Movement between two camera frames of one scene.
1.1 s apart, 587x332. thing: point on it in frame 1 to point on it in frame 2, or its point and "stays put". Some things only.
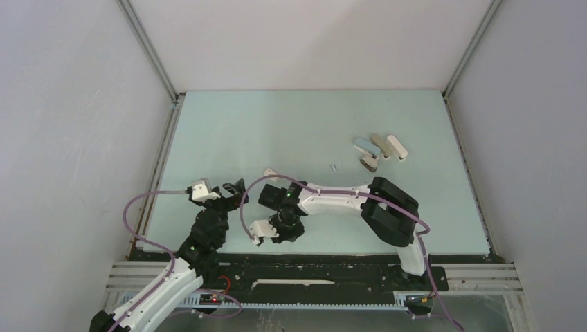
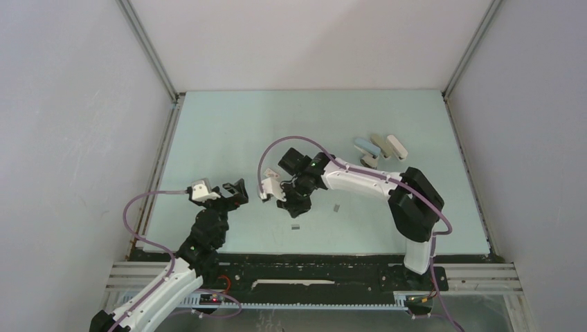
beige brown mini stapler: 369,162 stays put
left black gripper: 237,189 stays put
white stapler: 396,148 stays put
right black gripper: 285,235 to 295,207
